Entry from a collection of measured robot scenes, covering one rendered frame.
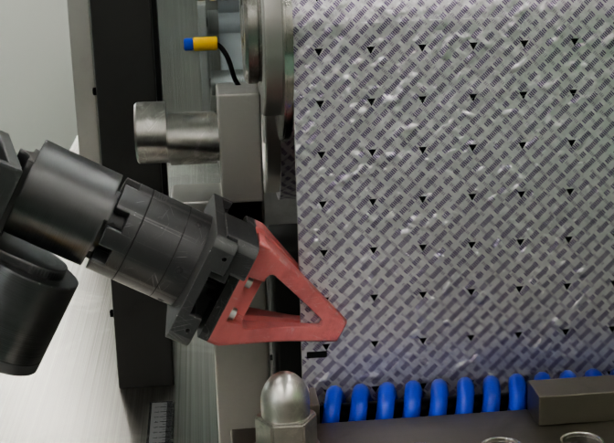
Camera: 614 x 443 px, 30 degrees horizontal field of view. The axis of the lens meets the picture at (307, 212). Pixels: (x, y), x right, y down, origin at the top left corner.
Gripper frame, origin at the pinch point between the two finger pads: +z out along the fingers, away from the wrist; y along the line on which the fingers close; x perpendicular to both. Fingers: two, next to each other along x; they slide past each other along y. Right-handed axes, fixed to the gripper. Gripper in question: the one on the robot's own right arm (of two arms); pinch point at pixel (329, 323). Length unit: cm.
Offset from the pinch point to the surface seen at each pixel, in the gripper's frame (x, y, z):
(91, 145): -19, -102, -16
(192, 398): -19.8, -30.0, 0.5
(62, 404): -25.3, -30.6, -9.5
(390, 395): -1.6, 3.1, 4.5
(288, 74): 12.3, 0.9, -9.1
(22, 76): -101, -556, -60
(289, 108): 10.5, -0.1, -8.0
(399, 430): -2.4, 5.7, 5.0
